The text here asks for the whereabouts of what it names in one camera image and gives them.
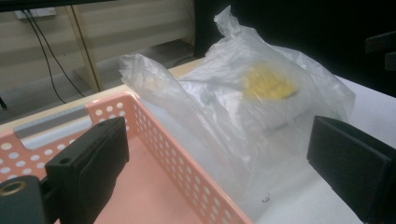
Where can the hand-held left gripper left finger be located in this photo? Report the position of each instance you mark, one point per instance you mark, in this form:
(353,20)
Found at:
(87,171)

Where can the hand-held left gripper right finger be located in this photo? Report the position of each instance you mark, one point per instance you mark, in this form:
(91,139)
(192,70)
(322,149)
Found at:
(351,168)

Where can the pink perforated plastic basket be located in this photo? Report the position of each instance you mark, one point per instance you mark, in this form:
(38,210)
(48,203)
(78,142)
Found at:
(149,186)

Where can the clear plastic bag yellow smiley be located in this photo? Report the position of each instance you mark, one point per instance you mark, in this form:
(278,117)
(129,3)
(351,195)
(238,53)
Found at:
(218,109)

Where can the dark equipment on stand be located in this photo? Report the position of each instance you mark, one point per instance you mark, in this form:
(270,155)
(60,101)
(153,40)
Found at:
(381,43)

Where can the white power strip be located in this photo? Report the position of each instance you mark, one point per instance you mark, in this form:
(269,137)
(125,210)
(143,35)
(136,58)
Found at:
(37,13)

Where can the black board edge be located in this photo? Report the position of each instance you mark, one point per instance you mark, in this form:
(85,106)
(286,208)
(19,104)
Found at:
(46,3)

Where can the light wooden post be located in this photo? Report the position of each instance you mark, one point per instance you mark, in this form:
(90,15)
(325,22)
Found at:
(84,49)

